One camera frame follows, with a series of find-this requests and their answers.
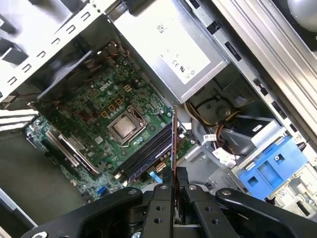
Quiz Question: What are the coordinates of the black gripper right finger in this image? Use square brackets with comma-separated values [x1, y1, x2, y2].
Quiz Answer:
[177, 167, 317, 238]

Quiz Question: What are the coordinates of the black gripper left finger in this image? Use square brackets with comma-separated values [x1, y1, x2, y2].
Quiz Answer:
[21, 167, 175, 238]

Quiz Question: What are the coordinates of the black RAM stick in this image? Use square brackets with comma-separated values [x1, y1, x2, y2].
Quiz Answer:
[171, 105, 180, 225]

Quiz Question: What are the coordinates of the grey metal drive cage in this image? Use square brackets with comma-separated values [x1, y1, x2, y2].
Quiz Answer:
[178, 116, 317, 219]

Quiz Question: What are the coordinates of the blue drive bay latch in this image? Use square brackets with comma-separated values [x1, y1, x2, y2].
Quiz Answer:
[236, 136, 310, 202]

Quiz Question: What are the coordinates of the silver CPU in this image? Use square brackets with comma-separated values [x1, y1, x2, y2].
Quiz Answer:
[112, 116, 139, 141]

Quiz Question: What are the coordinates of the CPU socket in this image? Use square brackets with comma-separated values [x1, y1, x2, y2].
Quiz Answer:
[106, 105, 149, 149]

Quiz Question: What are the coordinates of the green motherboard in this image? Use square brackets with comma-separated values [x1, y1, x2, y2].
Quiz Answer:
[24, 54, 196, 201]

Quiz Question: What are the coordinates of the grey power supply unit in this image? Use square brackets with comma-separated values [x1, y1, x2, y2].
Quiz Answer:
[111, 0, 230, 105]

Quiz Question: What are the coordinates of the black case fan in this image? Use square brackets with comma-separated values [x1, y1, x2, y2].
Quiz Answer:
[37, 47, 107, 105]

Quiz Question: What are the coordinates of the black open PC case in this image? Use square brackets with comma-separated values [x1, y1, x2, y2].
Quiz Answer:
[0, 0, 317, 238]

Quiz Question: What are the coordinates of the blue data wire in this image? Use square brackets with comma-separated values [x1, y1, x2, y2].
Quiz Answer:
[148, 171, 162, 184]

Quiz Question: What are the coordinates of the white wire connector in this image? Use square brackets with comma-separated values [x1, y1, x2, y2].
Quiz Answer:
[212, 146, 236, 171]

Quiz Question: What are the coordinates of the power supply wire bundle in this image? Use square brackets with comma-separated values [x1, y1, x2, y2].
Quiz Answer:
[184, 101, 241, 154]

